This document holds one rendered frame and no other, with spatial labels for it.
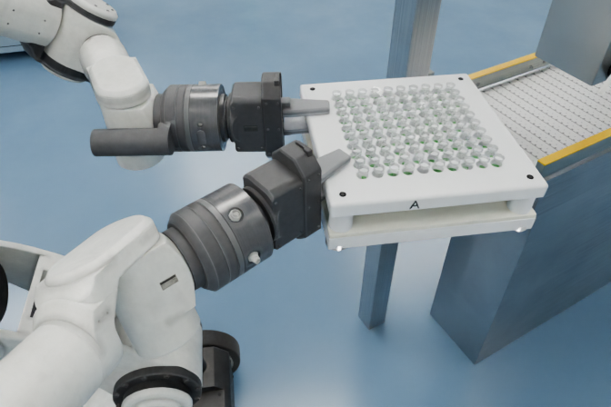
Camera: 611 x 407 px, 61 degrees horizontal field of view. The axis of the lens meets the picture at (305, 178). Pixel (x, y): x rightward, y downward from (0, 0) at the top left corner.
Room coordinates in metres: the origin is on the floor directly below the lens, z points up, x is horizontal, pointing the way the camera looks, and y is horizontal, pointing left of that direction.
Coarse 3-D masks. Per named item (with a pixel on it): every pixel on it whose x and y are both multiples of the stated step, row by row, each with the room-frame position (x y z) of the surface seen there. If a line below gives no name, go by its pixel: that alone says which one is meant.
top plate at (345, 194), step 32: (320, 96) 0.60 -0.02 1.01; (448, 96) 0.60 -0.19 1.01; (480, 96) 0.60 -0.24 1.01; (320, 128) 0.52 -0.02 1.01; (384, 128) 0.52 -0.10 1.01; (352, 160) 0.46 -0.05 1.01; (512, 160) 0.46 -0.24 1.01; (352, 192) 0.41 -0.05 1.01; (384, 192) 0.41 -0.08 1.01; (416, 192) 0.41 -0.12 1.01; (448, 192) 0.41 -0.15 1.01; (480, 192) 0.41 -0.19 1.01; (512, 192) 0.42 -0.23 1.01; (544, 192) 0.42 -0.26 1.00
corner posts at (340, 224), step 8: (512, 200) 0.43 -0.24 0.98; (520, 200) 0.42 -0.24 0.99; (528, 200) 0.42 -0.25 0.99; (512, 208) 0.43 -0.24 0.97; (520, 208) 0.42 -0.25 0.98; (528, 208) 0.42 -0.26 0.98; (344, 216) 0.39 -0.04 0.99; (352, 216) 0.40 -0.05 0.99; (328, 224) 0.40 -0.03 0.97; (336, 224) 0.39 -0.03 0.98; (344, 224) 0.39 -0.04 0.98; (352, 224) 0.40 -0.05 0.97; (336, 232) 0.39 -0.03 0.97; (344, 232) 0.39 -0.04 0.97
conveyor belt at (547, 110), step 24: (552, 72) 1.04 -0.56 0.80; (504, 96) 0.94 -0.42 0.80; (528, 96) 0.94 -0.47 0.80; (552, 96) 0.94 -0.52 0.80; (576, 96) 0.94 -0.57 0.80; (600, 96) 0.94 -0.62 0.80; (504, 120) 0.85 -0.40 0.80; (528, 120) 0.85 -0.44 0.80; (552, 120) 0.85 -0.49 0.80; (576, 120) 0.85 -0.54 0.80; (600, 120) 0.85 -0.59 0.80; (528, 144) 0.77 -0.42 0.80; (552, 144) 0.77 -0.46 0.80
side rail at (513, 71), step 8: (520, 64) 1.02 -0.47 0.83; (528, 64) 1.03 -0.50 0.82; (536, 64) 1.05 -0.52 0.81; (544, 64) 1.06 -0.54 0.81; (496, 72) 0.98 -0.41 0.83; (504, 72) 0.99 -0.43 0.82; (512, 72) 1.01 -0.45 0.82; (520, 72) 1.02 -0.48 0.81; (472, 80) 0.95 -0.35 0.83; (480, 80) 0.96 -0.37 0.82; (488, 80) 0.97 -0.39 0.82; (496, 80) 0.99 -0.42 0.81
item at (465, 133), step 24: (360, 96) 0.58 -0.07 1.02; (408, 96) 0.59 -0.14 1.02; (432, 96) 0.59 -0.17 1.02; (360, 120) 0.53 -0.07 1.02; (384, 120) 0.53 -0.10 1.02; (432, 120) 0.53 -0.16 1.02; (456, 120) 0.53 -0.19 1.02; (384, 144) 0.48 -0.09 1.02; (408, 144) 0.49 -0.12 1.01; (432, 144) 0.49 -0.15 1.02; (456, 144) 0.48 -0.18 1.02
